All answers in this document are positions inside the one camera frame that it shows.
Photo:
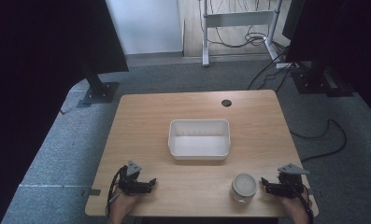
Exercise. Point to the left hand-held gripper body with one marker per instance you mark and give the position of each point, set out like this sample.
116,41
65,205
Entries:
130,183

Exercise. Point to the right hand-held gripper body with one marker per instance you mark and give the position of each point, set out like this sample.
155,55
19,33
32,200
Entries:
290,185

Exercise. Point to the white plastic bin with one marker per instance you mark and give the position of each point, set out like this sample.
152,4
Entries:
199,146

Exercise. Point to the person's left hand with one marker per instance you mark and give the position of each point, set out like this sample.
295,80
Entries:
124,205

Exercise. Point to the black table grommet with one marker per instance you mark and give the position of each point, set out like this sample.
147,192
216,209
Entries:
226,103

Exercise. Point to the black metal stand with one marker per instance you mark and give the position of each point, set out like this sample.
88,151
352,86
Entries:
96,88
317,81

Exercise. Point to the white power strip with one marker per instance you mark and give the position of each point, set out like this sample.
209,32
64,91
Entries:
284,65

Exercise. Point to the black curtain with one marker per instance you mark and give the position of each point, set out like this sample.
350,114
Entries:
33,77
345,37

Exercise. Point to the grey table edge bracket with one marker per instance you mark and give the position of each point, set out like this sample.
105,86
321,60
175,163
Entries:
92,192

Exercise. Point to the white desk frame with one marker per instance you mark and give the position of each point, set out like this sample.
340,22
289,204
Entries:
206,37

